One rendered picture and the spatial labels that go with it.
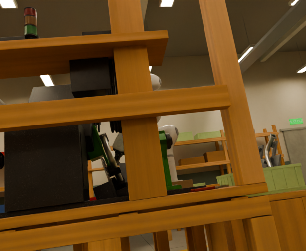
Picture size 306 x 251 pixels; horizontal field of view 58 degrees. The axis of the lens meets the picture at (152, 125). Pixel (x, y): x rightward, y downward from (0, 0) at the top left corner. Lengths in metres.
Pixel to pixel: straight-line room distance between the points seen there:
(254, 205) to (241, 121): 0.33
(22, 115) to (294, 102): 8.59
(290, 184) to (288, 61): 7.85
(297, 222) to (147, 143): 1.20
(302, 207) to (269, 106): 6.88
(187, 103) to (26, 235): 0.74
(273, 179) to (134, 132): 1.18
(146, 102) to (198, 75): 7.11
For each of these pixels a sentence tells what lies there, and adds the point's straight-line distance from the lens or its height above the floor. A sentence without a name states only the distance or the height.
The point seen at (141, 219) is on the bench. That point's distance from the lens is 1.04.
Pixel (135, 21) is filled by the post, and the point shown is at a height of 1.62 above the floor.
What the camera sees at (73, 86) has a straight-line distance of 1.22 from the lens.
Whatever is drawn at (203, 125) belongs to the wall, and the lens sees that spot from 7.65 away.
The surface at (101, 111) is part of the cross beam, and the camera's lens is 1.03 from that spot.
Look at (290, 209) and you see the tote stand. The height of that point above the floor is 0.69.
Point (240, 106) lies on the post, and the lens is 1.18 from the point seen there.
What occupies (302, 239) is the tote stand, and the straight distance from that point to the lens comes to 1.98.
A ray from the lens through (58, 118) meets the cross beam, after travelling 1.05.
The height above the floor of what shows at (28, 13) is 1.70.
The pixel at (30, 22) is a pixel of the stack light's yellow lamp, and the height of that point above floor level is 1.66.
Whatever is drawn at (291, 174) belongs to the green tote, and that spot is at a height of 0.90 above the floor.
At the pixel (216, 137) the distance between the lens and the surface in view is 7.07.
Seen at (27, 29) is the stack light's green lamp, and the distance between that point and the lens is 1.33.
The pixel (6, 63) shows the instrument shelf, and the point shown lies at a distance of 1.33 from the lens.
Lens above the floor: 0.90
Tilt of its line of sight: 14 degrees up
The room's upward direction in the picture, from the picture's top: 8 degrees counter-clockwise
